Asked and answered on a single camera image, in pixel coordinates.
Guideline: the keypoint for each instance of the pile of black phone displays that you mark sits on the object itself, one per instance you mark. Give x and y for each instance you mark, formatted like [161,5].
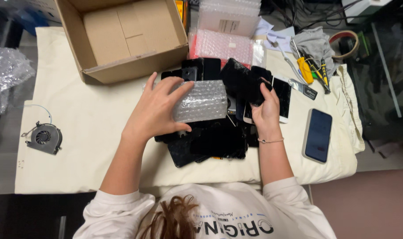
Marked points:
[218,142]

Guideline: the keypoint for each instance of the green circuit board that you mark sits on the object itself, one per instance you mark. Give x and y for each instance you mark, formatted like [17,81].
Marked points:
[364,44]

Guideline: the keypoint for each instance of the stack of clear bubble bags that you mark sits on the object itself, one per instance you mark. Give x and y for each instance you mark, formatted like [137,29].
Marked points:
[228,16]

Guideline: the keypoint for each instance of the cream cloth mat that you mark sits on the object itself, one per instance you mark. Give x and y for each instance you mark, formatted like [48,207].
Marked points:
[88,116]

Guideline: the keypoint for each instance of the person's left hand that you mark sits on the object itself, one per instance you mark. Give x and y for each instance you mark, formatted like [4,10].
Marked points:
[151,111]

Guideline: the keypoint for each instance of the stack of pink bubble bags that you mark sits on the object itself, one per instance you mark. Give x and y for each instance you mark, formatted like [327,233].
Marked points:
[223,46]

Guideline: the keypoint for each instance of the white device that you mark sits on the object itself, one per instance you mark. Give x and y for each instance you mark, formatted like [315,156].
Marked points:
[364,8]

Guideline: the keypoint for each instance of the clear bubble wrap pouch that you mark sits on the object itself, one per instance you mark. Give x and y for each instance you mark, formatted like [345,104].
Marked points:
[204,101]

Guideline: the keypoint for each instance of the phone in clear case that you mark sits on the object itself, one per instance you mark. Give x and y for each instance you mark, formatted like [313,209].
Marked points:
[317,134]

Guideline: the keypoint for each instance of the white papers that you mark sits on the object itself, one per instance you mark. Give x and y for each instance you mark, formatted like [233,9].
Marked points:
[276,35]

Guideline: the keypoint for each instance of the person's white printed shirt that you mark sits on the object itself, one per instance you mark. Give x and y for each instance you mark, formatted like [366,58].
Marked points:
[241,205]

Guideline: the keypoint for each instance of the crumpled clear bubble wrap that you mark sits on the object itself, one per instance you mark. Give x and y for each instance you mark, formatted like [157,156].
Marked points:
[7,74]

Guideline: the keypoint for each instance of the blue plastic bag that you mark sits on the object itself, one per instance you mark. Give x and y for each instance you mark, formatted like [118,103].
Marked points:
[34,20]

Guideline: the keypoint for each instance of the yellow box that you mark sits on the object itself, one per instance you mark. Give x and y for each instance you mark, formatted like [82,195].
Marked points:
[180,10]

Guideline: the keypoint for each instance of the grey laptop cooling fan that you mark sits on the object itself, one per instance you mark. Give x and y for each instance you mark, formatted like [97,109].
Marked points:
[44,137]

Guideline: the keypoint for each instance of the brown tape roll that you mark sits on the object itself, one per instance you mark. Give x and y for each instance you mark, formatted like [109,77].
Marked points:
[354,46]

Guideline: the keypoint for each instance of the grey cloth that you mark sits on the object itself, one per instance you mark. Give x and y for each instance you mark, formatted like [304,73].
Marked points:
[314,44]

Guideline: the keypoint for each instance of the black and yellow pliers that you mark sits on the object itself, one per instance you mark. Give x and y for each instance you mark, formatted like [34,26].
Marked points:
[323,74]

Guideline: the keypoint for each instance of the black phone screen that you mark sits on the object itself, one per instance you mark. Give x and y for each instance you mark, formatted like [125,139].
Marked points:
[256,91]

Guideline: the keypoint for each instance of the white phone with cracked glass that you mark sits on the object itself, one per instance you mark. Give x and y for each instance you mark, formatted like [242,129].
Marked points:
[282,96]

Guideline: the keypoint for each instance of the open cardboard box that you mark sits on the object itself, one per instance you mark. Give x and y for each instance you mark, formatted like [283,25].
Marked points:
[122,36]

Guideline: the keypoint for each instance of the metal tweezers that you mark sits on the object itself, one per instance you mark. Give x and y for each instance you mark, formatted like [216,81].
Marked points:
[295,48]

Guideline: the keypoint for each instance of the person's right hand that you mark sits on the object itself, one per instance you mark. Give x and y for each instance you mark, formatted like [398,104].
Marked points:
[268,118]

